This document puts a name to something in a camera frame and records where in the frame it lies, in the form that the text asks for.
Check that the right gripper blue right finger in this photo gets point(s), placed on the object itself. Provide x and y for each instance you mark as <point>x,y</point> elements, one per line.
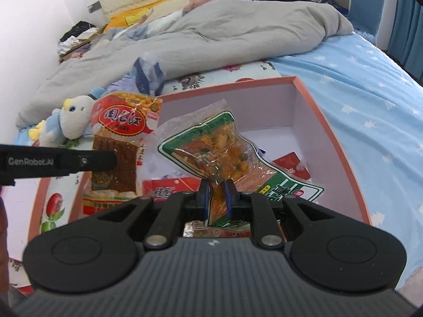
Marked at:
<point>254,209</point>

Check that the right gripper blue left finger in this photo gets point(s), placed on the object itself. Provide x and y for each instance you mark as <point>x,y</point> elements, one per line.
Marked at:
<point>174,213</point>

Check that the dark red sachet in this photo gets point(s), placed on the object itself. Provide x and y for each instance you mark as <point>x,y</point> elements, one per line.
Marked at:
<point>293,165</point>

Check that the red yellow tofu snack pack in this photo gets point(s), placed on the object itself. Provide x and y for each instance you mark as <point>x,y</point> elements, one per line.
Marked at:
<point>120,122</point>

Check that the red label spicy strip pack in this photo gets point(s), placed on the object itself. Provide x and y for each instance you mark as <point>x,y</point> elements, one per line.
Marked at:
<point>161,189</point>

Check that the person's left hand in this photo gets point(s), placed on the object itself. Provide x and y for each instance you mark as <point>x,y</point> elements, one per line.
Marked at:
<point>4,256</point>

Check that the pink box lid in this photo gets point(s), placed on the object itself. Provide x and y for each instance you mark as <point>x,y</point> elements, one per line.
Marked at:
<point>26,204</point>

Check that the white blue plush toy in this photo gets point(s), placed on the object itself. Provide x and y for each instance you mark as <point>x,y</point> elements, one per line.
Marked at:
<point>67,123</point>

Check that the pink storage box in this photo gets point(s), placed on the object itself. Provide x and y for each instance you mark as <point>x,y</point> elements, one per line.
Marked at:
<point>279,116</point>

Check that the blue floral tissue pack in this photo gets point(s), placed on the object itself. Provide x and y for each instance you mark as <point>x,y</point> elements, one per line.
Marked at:
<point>145,77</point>

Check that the cardboard box with clothes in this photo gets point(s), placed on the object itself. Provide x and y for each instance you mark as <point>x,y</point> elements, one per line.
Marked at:
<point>78,39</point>

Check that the fruit print bed sheet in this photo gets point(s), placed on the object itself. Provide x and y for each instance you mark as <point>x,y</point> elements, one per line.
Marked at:
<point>375,109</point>

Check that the grey duvet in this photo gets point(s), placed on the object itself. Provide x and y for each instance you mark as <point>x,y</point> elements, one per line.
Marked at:
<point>216,34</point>

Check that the yellow pillow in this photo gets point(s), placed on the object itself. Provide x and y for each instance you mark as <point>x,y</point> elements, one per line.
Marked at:
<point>132,16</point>

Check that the patchwork blanket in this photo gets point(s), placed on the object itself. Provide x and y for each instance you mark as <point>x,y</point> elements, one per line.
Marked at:
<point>158,20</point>

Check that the blue curtain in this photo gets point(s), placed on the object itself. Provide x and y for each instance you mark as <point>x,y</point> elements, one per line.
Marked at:
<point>405,45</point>

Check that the blue chair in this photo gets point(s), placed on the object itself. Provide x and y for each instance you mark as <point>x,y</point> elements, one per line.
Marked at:
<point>365,15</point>

